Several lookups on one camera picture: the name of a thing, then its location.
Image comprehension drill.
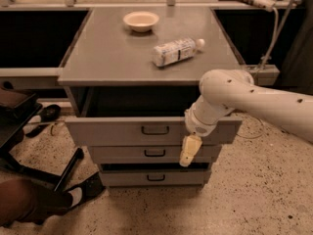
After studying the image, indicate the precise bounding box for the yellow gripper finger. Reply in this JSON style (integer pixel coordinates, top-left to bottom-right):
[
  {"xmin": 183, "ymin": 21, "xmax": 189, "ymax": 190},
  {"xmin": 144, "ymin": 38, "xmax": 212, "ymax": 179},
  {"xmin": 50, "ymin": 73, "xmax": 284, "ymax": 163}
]
[{"xmin": 179, "ymin": 135, "xmax": 202, "ymax": 167}]

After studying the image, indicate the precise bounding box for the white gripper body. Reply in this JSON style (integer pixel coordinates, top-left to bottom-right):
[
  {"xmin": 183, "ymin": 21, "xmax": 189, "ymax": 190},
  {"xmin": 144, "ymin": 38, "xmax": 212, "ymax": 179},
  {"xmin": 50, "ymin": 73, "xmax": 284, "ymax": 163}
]
[{"xmin": 185, "ymin": 96, "xmax": 234, "ymax": 137}]

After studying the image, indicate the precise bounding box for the grey top drawer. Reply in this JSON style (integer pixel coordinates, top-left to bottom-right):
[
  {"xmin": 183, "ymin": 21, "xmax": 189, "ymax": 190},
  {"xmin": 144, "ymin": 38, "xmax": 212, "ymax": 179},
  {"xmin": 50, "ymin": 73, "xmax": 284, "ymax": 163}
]
[{"xmin": 65, "ymin": 116, "xmax": 244, "ymax": 148}]

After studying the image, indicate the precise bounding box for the grey drawer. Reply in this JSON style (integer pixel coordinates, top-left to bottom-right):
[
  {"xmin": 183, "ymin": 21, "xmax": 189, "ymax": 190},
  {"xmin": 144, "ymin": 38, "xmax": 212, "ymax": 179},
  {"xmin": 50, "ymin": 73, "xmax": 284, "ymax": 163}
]
[
  {"xmin": 100, "ymin": 170, "xmax": 211, "ymax": 187},
  {"xmin": 65, "ymin": 116, "xmax": 244, "ymax": 148},
  {"xmin": 87, "ymin": 145, "xmax": 223, "ymax": 165}
]

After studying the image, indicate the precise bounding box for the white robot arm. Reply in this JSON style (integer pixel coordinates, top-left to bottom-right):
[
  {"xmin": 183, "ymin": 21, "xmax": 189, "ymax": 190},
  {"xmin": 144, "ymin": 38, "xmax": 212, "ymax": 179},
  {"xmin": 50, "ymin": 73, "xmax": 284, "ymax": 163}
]
[{"xmin": 179, "ymin": 70, "xmax": 313, "ymax": 167}]

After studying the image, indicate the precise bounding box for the grey drawer cabinet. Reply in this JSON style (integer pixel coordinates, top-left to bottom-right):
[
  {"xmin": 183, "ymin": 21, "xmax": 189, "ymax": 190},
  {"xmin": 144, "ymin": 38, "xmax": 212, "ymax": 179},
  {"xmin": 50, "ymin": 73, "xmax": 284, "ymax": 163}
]
[{"xmin": 59, "ymin": 6, "xmax": 242, "ymax": 187}]

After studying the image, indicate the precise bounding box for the grey bottom drawer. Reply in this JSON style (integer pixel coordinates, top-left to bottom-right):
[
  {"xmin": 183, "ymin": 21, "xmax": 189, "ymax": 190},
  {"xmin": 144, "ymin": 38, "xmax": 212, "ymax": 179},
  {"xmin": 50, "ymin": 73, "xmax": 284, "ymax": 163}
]
[{"xmin": 100, "ymin": 170, "xmax": 211, "ymax": 187}]

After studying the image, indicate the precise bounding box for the grey middle drawer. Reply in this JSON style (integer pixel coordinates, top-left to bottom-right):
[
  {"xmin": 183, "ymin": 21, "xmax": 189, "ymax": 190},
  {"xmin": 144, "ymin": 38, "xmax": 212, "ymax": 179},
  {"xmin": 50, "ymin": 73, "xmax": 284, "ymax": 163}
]
[{"xmin": 87, "ymin": 145, "xmax": 223, "ymax": 165}]

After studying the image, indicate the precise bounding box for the white plastic bottle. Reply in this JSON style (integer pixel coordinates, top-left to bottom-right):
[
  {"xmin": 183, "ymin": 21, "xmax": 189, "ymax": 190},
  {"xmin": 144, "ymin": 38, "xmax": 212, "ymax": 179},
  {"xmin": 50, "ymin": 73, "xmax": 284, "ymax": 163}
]
[{"xmin": 152, "ymin": 37, "xmax": 205, "ymax": 68}]

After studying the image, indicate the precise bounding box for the white ceramic bowl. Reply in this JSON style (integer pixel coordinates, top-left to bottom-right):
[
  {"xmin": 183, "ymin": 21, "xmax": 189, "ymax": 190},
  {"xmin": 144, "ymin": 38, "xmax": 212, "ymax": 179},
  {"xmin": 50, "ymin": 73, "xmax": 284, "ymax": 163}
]
[{"xmin": 123, "ymin": 11, "xmax": 159, "ymax": 33}]

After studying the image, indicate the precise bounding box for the black shoe in background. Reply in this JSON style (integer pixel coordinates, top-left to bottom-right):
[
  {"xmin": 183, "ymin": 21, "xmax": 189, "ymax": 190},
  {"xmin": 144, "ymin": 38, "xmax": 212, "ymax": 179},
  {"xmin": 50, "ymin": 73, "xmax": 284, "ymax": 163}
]
[{"xmin": 23, "ymin": 104, "xmax": 61, "ymax": 138}]

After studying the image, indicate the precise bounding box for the person's leg in brown trousers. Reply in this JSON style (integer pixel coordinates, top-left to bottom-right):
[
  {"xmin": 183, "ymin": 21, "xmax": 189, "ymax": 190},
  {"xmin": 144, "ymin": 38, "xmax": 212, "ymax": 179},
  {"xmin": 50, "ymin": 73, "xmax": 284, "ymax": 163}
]
[{"xmin": 0, "ymin": 178, "xmax": 73, "ymax": 226}]

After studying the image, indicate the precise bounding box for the black office chair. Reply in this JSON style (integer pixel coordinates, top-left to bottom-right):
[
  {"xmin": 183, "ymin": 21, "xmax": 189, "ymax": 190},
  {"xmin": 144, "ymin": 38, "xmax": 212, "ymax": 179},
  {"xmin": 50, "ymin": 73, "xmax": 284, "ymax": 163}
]
[{"xmin": 0, "ymin": 86, "xmax": 84, "ymax": 191}]

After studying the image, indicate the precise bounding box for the grey metal rail frame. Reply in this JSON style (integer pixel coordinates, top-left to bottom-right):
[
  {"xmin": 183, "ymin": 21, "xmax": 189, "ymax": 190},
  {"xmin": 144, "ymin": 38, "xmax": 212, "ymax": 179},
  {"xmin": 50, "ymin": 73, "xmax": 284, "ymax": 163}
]
[{"xmin": 0, "ymin": 0, "xmax": 307, "ymax": 90}]

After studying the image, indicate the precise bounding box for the white cable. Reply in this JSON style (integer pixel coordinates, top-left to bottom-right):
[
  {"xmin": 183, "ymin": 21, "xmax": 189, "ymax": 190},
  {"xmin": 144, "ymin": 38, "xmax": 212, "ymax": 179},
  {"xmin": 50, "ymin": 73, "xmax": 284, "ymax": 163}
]
[{"xmin": 234, "ymin": 7, "xmax": 280, "ymax": 140}]

